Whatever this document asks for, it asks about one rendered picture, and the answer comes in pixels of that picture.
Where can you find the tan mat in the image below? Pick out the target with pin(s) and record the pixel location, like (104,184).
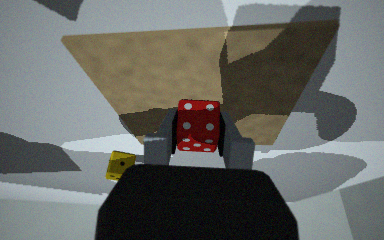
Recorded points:
(256,72)

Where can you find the yellow die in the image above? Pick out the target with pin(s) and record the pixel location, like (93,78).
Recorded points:
(118,163)

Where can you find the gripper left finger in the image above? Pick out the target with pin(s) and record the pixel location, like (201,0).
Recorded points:
(159,146)

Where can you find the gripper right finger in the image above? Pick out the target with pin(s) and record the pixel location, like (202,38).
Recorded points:
(237,151)

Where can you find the red die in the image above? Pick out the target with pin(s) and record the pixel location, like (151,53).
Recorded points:
(198,125)

